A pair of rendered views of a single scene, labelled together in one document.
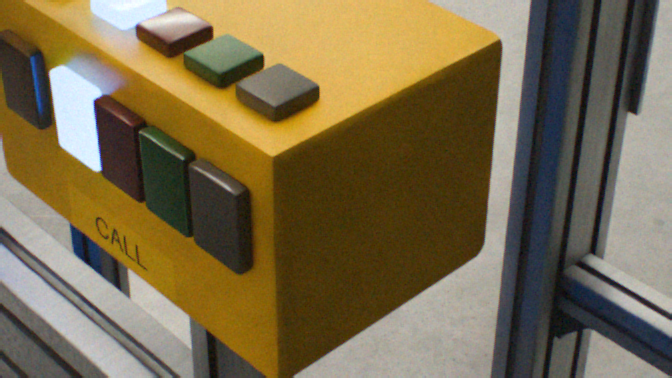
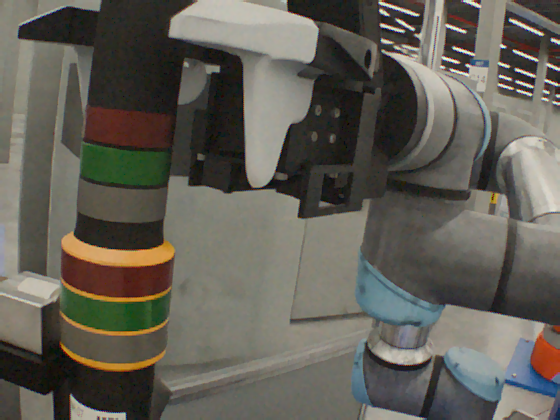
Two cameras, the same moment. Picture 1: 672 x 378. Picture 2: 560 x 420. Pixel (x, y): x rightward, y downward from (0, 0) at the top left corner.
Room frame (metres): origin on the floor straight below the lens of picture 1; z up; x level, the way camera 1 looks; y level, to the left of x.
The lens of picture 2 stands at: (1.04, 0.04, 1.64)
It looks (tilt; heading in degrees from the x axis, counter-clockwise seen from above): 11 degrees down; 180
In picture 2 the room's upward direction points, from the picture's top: 8 degrees clockwise
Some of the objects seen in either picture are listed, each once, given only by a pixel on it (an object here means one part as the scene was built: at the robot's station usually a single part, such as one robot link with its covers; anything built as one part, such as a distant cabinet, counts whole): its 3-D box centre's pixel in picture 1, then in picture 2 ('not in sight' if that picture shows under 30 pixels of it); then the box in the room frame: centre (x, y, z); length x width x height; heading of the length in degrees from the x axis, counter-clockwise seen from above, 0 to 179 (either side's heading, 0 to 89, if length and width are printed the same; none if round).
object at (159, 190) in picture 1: (170, 181); not in sight; (0.32, 0.05, 1.04); 0.02 x 0.01 x 0.03; 44
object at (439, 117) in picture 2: not in sight; (383, 112); (0.67, 0.10, 1.64); 0.08 x 0.05 x 0.08; 54
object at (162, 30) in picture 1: (174, 31); not in sight; (0.35, 0.05, 1.08); 0.02 x 0.02 x 0.01; 44
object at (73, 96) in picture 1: (79, 118); not in sight; (0.35, 0.08, 1.04); 0.02 x 0.01 x 0.03; 44
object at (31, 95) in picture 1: (24, 79); not in sight; (0.38, 0.11, 1.04); 0.02 x 0.01 x 0.03; 44
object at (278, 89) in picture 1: (277, 91); not in sight; (0.32, 0.02, 1.08); 0.02 x 0.02 x 0.01; 44
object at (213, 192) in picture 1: (220, 216); not in sight; (0.30, 0.03, 1.04); 0.02 x 0.01 x 0.03; 44
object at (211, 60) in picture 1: (224, 60); not in sight; (0.33, 0.03, 1.08); 0.02 x 0.02 x 0.01; 44
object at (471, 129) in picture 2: not in sight; (430, 125); (0.61, 0.15, 1.64); 0.11 x 0.08 x 0.09; 144
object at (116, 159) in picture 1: (123, 148); not in sight; (0.33, 0.07, 1.04); 0.02 x 0.01 x 0.03; 44
